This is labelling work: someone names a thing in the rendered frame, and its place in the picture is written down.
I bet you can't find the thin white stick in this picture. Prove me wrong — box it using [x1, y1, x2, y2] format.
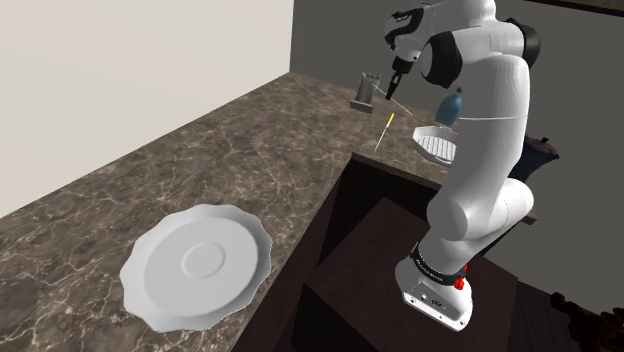
[371, 82, 414, 117]

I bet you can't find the grey castle-shaped holder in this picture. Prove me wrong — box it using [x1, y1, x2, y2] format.
[349, 70, 383, 115]

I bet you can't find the teal bottle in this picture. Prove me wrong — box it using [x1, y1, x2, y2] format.
[434, 87, 464, 126]

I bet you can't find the white ridged dish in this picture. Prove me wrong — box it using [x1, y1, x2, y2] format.
[412, 125, 458, 168]

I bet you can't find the dark robot stand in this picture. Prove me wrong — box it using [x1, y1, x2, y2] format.
[290, 196, 520, 352]

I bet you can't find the white scalloped plate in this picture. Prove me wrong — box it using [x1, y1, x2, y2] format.
[119, 203, 273, 334]

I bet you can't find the yellow-handled thin tool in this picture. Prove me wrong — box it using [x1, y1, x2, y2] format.
[373, 112, 396, 154]

